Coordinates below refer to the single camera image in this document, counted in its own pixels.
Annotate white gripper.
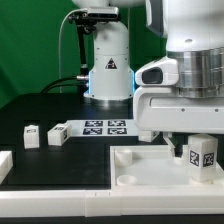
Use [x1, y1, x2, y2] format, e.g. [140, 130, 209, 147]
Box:
[133, 57, 224, 157]

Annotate white square tabletop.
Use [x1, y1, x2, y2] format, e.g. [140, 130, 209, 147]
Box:
[110, 145, 224, 196]

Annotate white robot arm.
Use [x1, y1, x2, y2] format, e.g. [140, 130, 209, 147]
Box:
[133, 0, 224, 155]

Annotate fiducial marker sheet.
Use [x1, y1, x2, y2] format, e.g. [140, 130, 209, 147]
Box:
[68, 119, 138, 137]

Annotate white block at left edge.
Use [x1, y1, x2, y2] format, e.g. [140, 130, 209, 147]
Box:
[0, 151, 13, 184]

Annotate black cables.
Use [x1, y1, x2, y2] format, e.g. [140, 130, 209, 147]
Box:
[39, 75, 90, 94]

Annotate black camera on stand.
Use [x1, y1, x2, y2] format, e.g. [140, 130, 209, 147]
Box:
[68, 7, 120, 75]

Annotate white cable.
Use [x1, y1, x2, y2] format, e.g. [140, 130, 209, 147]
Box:
[58, 9, 88, 94]

